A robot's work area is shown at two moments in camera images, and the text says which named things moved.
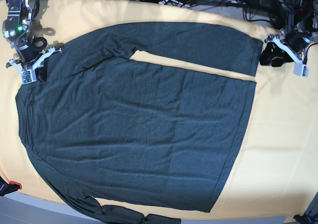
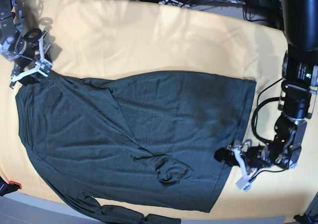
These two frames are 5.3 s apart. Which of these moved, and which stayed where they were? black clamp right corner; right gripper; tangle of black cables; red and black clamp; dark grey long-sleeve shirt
Moved: dark grey long-sleeve shirt; right gripper; tangle of black cables
Stayed: black clamp right corner; red and black clamp
